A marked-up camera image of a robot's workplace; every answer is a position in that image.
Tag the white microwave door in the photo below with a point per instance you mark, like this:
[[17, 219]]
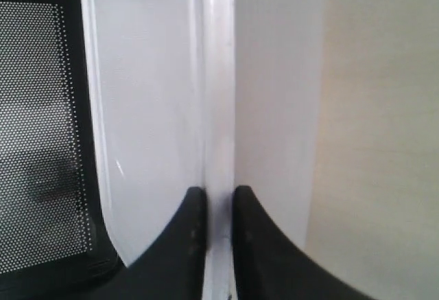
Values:
[[112, 109]]

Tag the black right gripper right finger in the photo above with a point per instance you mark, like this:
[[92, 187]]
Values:
[[268, 265]]

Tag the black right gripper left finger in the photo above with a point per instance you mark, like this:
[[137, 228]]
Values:
[[173, 266]]

